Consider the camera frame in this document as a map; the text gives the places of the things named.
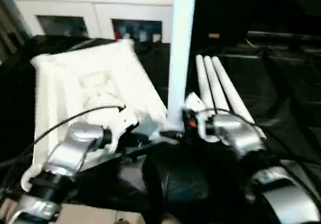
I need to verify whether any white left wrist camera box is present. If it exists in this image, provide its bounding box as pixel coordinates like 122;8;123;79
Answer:
100;105;140;154

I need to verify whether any white plastic table leg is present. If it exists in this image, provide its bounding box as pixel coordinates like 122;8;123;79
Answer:
166;0;198;133
195;54;214;117
211;56;267;140
203;56;232;117

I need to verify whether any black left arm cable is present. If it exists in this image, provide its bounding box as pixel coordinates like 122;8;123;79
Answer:
0;105;126;169

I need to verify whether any black work mat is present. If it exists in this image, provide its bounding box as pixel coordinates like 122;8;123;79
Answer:
0;33;321;224

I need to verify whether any dark low shelf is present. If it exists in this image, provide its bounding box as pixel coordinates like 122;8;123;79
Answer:
246;31;321;46

